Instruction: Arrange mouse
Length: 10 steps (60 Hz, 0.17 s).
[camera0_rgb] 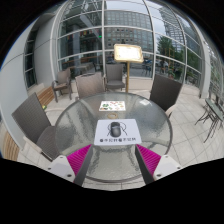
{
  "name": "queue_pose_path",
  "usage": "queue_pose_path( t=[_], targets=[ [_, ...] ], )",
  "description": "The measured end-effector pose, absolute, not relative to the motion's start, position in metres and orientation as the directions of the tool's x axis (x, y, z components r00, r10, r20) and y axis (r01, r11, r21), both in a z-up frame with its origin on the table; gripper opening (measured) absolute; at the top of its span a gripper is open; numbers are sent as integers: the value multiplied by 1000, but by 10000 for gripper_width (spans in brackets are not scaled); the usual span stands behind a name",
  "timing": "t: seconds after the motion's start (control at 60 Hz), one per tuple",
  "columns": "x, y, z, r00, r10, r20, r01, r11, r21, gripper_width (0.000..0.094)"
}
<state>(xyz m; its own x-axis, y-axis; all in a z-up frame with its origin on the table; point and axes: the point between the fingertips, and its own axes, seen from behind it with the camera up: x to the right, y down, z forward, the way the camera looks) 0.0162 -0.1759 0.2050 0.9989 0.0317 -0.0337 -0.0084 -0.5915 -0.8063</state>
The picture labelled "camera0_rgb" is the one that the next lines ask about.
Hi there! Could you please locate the gold menu stand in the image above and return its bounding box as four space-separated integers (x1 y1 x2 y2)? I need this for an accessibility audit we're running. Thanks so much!
113 43 145 94

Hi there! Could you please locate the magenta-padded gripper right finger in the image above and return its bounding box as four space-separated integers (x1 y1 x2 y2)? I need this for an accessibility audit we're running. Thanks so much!
134 143 183 185

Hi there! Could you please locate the black metal folding furniture group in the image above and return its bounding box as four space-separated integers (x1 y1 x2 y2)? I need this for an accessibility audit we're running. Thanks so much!
194 94 224 144

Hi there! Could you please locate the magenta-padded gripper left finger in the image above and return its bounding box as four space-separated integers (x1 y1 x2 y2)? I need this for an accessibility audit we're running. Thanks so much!
46 143 95 187

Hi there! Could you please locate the dark brown wicker armchair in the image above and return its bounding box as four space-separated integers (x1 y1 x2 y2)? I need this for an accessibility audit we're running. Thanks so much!
148 73 184 118

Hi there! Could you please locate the white mouse pad with drawing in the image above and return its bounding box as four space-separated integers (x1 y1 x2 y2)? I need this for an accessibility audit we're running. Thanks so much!
93 118 143 147

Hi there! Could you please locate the colourful printed menu card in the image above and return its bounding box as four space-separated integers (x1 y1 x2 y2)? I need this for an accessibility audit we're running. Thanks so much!
98 100 127 112

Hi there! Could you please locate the wooden slatted bench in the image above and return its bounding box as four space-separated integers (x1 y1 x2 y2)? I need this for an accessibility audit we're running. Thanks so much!
1 130 21 163
35 85 56 108

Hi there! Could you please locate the grey wicker armchair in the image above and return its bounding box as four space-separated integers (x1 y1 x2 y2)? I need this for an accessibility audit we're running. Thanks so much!
51 67 73 103
104 63 127 92
11 92 63 162
74 72 106 100

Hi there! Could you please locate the black computer mouse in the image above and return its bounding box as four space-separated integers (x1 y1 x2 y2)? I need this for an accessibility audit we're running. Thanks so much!
109 121 123 138

